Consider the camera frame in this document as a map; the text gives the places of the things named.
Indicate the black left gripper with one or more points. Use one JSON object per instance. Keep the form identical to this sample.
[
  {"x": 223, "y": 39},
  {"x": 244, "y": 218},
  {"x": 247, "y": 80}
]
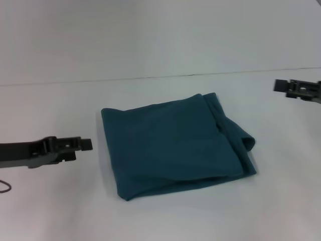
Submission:
[{"x": 32, "y": 151}]

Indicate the teal t-shirt with FREE print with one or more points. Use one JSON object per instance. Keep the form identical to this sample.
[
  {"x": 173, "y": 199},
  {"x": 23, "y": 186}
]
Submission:
[{"x": 170, "y": 145}]

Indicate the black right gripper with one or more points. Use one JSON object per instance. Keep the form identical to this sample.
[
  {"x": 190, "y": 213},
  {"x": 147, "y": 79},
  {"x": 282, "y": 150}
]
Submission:
[{"x": 306, "y": 91}]

